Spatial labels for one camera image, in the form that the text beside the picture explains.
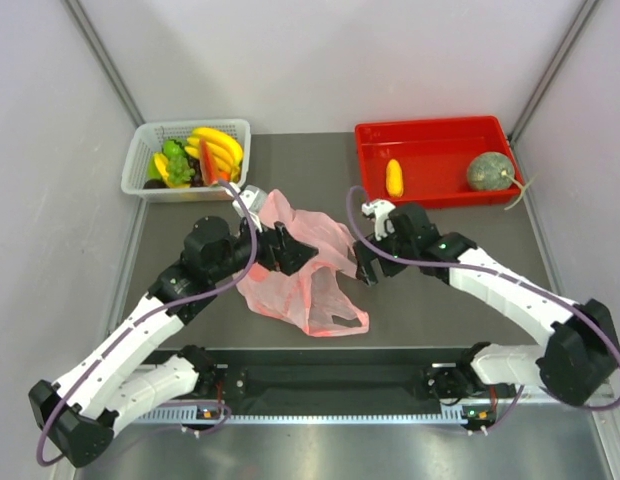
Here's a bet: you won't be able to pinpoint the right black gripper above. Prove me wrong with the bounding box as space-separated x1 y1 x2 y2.
353 225 418 287

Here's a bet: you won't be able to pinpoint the yellow corn cob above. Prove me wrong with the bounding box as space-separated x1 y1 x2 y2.
385 159 404 198

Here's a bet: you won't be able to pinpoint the pink plastic bag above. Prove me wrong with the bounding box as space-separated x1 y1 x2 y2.
237 190 370 337

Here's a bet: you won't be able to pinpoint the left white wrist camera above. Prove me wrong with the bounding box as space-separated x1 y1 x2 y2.
230 182 268 232

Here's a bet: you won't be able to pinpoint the white plastic basket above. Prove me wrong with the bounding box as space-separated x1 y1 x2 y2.
121 119 251 203

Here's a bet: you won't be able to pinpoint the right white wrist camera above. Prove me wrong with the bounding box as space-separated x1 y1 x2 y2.
361 199 396 240

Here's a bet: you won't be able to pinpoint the green apple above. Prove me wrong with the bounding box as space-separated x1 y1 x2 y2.
162 139 185 159

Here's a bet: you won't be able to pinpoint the yellow banana bunch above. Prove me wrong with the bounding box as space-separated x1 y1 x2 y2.
184 127 244 181

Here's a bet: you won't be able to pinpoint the red plastic tray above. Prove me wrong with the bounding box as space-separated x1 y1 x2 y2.
355 116 524 209

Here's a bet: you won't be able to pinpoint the watermelon slice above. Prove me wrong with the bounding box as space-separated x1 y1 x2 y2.
199 139 221 187

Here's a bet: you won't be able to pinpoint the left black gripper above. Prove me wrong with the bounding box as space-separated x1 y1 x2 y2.
209 210 317 283

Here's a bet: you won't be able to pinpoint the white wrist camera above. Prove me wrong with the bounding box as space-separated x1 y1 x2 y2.
361 199 396 240
230 182 268 232

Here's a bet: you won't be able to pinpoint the dark purple grapes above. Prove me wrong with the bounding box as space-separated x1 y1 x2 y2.
187 156 205 188

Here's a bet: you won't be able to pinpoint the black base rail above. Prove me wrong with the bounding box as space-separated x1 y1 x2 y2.
177 345 490 417

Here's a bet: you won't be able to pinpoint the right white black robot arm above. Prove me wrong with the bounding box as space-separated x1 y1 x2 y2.
354 200 620 408

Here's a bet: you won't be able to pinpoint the green cantaloupe melon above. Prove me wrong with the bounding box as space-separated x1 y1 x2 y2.
466 152 536 211

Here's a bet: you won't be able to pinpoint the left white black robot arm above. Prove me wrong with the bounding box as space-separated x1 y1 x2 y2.
28 216 319 468

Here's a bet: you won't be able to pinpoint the green grape bunch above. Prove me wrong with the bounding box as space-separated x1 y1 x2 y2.
167 156 191 185

